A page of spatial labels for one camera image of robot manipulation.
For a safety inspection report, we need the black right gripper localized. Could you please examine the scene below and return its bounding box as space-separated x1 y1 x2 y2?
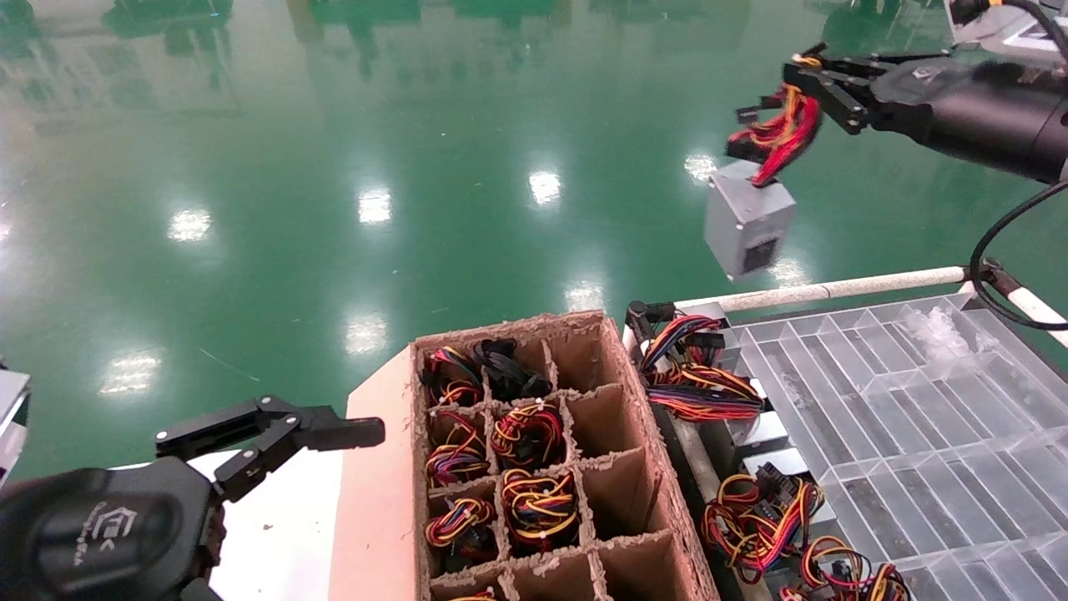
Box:
784 52 1068 183

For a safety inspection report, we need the power supply with black wires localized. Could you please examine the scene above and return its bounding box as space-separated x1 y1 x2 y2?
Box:
471 337 553 403

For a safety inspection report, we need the brown divided cardboard box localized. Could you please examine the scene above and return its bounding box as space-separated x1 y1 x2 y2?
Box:
328 311 720 601

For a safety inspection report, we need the clear plastic divided tray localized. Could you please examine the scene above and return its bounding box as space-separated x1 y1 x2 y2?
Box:
734 292 1068 601

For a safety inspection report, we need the crumpled clear plastic film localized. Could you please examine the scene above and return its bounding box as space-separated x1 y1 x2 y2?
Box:
905 306 977 358

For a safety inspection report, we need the long white pipe rail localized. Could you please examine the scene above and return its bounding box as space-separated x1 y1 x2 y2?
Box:
674 267 969 315

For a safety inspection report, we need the short white pipe rail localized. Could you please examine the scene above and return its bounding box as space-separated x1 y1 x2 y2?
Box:
997 280 1068 347

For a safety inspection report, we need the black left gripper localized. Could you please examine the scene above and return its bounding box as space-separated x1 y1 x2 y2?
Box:
0 396 386 601

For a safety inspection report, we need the black pipe connector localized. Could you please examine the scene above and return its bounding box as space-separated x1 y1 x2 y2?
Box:
960 259 1023 297
624 299 678 345

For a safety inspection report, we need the grey power supply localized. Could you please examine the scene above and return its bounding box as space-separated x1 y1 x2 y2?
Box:
703 79 825 282

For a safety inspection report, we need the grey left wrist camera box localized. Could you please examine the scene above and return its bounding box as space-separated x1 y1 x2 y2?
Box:
0 367 31 485

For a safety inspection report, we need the grey metal rail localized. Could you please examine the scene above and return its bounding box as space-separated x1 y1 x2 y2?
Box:
655 405 752 601

